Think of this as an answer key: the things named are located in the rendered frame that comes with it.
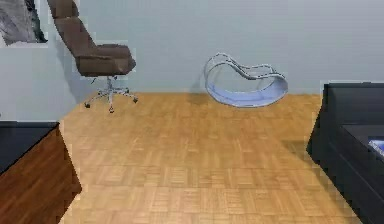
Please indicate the blue book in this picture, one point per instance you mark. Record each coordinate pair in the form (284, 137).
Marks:
(378, 146)

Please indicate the clear curved rocking chair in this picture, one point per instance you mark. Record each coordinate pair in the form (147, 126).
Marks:
(245, 96)

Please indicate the brown wooden cabinet black top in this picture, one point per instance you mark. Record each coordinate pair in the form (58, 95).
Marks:
(30, 180)

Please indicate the black sofa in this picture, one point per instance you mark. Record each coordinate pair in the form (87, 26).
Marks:
(350, 133)

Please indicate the grey framed wall picture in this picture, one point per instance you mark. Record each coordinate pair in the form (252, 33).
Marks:
(16, 20)

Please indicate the brown office swivel chair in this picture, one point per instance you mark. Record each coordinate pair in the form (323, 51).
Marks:
(100, 56)

